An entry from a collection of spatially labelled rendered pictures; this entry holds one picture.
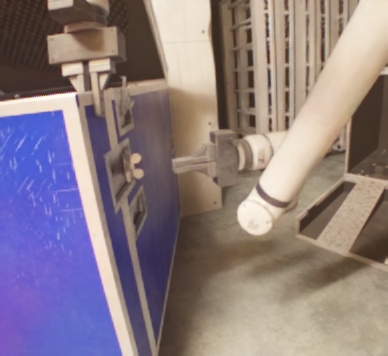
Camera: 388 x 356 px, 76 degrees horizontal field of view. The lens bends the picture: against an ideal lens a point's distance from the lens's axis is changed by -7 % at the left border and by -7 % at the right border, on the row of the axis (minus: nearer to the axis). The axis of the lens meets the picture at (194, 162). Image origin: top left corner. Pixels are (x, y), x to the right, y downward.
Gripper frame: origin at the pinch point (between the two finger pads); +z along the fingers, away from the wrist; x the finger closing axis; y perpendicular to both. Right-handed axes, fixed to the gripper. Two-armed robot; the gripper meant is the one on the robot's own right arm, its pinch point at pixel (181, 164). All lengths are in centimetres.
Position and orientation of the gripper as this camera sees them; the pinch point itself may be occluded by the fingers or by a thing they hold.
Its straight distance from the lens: 62.5
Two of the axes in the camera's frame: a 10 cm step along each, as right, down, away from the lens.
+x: 0.8, 9.5, 2.9
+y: 3.0, 2.5, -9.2
